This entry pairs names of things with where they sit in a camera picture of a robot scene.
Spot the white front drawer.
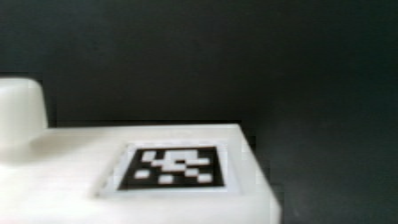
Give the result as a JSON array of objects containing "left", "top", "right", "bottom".
[{"left": 0, "top": 78, "right": 280, "bottom": 224}]

